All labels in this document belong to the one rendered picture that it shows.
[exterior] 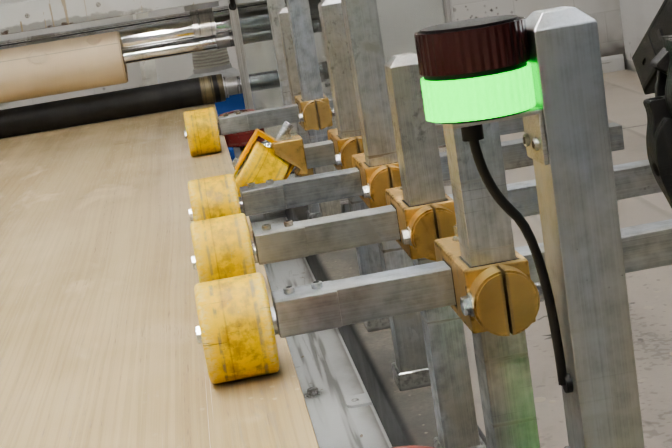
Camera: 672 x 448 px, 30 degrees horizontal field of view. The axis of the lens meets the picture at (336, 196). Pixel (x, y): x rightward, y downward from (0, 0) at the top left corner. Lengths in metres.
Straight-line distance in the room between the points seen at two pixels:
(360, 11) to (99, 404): 0.60
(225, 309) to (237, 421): 0.09
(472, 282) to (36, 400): 0.37
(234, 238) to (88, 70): 1.81
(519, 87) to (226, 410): 0.38
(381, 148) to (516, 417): 0.52
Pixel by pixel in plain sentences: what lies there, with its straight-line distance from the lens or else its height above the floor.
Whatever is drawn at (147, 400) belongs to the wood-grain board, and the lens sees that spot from 1.00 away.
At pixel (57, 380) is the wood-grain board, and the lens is 1.09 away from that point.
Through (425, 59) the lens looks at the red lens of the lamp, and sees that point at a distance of 0.67.
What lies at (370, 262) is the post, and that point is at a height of 0.80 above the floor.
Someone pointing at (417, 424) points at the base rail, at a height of 0.70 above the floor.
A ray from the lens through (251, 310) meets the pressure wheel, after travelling 0.96.
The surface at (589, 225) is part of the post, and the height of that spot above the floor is 1.05.
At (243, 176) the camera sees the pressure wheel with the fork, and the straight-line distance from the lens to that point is 1.69.
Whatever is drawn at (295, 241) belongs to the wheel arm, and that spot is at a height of 0.95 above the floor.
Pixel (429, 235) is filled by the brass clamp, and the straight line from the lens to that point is 1.17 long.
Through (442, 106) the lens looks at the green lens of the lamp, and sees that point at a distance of 0.67.
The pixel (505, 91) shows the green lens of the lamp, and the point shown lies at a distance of 0.66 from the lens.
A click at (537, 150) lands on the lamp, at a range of 0.69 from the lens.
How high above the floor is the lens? 1.22
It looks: 11 degrees down
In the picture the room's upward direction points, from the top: 9 degrees counter-clockwise
